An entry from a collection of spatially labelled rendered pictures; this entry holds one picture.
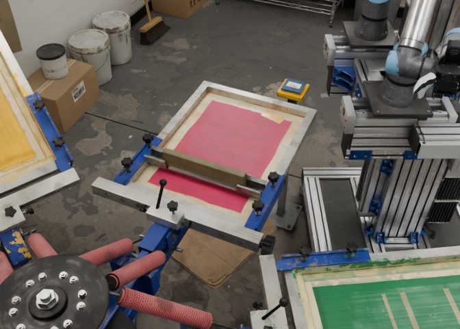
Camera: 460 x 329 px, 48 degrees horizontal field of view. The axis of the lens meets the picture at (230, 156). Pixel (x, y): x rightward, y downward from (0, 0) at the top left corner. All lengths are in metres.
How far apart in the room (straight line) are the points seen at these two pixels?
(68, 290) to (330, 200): 1.99
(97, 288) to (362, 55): 1.63
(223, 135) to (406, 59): 0.94
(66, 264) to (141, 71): 3.20
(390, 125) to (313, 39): 2.94
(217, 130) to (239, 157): 0.21
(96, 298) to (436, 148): 1.35
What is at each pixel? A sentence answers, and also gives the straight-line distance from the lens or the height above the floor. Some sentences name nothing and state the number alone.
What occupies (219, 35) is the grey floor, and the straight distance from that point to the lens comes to 4.96.
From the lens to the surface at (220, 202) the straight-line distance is 2.01.
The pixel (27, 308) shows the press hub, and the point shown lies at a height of 1.31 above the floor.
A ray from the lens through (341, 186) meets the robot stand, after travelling 3.18.
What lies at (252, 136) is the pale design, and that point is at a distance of 2.30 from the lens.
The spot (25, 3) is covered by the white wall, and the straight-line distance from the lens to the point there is 4.04.
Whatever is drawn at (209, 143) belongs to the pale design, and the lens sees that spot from 2.26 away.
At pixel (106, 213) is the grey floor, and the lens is 3.33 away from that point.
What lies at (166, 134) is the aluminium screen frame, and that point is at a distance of 2.27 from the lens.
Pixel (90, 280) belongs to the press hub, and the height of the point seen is 1.31.
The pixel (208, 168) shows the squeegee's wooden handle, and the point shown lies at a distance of 2.01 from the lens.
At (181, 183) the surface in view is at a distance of 2.09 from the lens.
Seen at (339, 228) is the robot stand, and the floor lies 0.21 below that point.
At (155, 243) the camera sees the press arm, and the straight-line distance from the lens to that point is 1.79.
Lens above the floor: 2.44
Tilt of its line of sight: 43 degrees down
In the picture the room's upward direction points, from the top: straight up
